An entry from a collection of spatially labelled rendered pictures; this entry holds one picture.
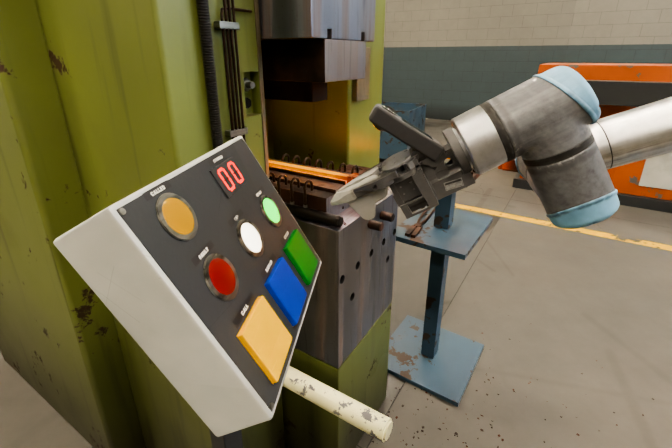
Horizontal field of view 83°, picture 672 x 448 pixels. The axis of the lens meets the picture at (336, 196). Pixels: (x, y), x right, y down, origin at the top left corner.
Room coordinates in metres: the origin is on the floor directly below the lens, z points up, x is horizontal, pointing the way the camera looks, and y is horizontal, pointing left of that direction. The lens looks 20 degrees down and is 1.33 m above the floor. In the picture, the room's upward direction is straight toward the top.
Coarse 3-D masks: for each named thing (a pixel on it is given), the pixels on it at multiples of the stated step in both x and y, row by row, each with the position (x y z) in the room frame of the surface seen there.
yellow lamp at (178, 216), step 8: (168, 200) 0.38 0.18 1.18; (176, 200) 0.40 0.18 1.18; (168, 208) 0.38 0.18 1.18; (176, 208) 0.39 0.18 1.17; (184, 208) 0.40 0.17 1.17; (168, 216) 0.37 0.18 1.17; (176, 216) 0.38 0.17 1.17; (184, 216) 0.39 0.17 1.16; (192, 216) 0.40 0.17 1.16; (168, 224) 0.36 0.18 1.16; (176, 224) 0.37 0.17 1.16; (184, 224) 0.38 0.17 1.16; (192, 224) 0.39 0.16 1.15; (184, 232) 0.37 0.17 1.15
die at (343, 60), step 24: (264, 48) 1.02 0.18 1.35; (288, 48) 0.98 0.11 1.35; (312, 48) 0.94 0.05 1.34; (336, 48) 0.96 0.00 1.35; (360, 48) 1.06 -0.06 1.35; (264, 72) 1.02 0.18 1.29; (288, 72) 0.98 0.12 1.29; (312, 72) 0.94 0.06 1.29; (336, 72) 0.96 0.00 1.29; (360, 72) 1.07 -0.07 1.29
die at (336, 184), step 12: (276, 168) 1.14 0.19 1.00; (324, 168) 1.16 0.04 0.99; (276, 180) 1.07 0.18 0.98; (288, 180) 1.05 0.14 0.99; (300, 180) 1.04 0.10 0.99; (312, 180) 1.04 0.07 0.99; (324, 180) 1.04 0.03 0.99; (336, 180) 1.02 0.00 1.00; (288, 192) 0.99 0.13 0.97; (300, 192) 0.97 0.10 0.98; (312, 192) 0.97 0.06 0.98; (324, 192) 0.97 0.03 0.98; (300, 204) 0.97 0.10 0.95; (312, 204) 0.95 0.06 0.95; (324, 204) 0.92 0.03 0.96; (348, 204) 1.02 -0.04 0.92
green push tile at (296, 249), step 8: (296, 232) 0.60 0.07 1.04; (288, 240) 0.57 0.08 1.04; (296, 240) 0.58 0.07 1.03; (304, 240) 0.60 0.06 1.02; (288, 248) 0.54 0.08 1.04; (296, 248) 0.56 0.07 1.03; (304, 248) 0.59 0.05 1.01; (288, 256) 0.53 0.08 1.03; (296, 256) 0.54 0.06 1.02; (304, 256) 0.57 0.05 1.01; (312, 256) 0.59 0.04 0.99; (296, 264) 0.53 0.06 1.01; (304, 264) 0.55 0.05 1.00; (312, 264) 0.58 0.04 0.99; (304, 272) 0.54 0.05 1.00; (312, 272) 0.56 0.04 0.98; (304, 280) 0.53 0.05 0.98
